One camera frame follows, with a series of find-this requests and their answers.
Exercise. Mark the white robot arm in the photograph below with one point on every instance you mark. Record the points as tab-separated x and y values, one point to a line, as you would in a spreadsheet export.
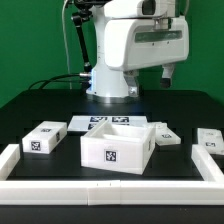
107	85

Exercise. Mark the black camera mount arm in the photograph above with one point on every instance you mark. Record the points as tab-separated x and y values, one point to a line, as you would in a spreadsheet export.
79	18

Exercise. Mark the white cabinet door with knob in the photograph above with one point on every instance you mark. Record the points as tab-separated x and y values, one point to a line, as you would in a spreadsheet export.
163	135

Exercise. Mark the white block with tags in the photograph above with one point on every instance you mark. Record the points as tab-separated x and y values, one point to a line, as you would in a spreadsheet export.
45	137

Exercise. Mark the white cabinet body box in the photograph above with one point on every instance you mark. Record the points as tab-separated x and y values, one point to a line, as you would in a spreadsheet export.
120	148

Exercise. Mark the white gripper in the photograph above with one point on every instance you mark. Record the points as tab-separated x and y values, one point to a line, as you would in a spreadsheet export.
131	44

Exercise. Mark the white U-shaped fence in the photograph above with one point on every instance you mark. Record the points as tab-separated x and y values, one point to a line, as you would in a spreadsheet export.
208	191

